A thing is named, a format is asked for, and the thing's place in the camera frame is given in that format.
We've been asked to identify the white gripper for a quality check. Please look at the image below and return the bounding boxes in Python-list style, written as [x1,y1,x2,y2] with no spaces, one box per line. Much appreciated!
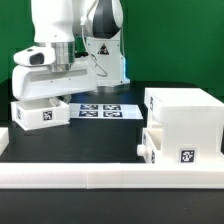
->
[12,46,97,101]

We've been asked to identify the white drawer box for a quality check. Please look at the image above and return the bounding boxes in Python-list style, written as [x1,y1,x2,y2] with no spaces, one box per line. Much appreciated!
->
[11,99,70,131]
[137,128,162,164]

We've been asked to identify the white drawer box front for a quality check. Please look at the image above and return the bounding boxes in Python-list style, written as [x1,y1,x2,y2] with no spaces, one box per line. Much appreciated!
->
[137,128,162,164]

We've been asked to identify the white drawer cabinet frame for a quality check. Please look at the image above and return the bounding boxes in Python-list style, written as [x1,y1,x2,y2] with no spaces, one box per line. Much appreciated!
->
[144,88,224,164]

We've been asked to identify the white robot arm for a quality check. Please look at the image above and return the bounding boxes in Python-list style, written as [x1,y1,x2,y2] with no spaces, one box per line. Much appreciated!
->
[12,0,130,101]

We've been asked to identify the marker tag sheet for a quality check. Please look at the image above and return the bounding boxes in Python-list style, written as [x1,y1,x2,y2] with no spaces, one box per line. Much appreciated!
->
[70,103,142,120]

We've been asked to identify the white left rail piece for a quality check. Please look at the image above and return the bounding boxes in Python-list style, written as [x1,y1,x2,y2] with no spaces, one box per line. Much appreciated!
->
[0,128,9,155]

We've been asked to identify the white front rail fence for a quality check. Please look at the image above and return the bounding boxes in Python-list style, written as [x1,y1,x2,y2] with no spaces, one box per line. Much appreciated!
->
[0,163,224,189]

